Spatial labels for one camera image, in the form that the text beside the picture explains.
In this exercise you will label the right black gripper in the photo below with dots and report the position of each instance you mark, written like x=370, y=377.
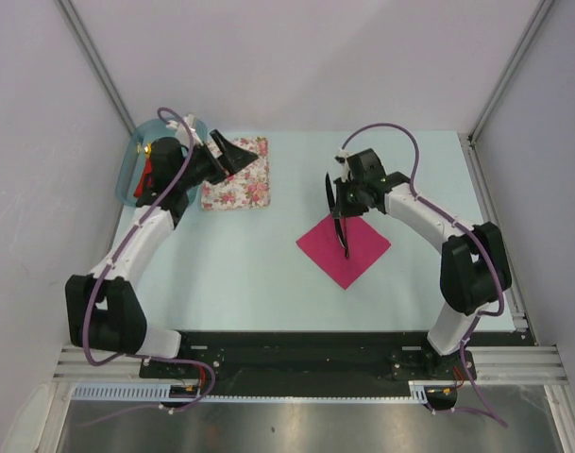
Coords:
x=343, y=209

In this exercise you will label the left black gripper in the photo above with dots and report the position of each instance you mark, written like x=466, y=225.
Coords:
x=232, y=158

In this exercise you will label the black fork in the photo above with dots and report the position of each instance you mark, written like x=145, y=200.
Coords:
x=343, y=223

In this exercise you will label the black knife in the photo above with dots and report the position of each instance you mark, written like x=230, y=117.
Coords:
x=342, y=237

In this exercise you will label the magenta paper napkin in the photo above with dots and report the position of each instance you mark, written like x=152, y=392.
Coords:
x=321, y=245

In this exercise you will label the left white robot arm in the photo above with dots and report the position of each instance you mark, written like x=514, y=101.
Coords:
x=103, y=310

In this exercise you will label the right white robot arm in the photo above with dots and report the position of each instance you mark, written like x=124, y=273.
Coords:
x=474, y=270

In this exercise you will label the floral cloth mat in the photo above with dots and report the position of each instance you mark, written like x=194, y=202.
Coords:
x=249, y=189

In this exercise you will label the red marker pen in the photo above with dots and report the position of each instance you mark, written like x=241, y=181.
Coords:
x=144, y=180

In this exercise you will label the teal plastic bin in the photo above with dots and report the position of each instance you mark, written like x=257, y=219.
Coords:
x=131, y=156

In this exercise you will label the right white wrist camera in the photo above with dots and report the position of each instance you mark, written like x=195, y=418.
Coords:
x=342, y=157

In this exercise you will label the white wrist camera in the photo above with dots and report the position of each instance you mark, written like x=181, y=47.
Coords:
x=342, y=157
x=185, y=131

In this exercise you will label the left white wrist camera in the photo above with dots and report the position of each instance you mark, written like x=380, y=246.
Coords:
x=185, y=131

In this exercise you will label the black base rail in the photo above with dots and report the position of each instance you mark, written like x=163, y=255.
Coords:
x=314, y=364

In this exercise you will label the aluminium frame rail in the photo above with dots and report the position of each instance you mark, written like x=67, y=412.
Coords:
x=518, y=365

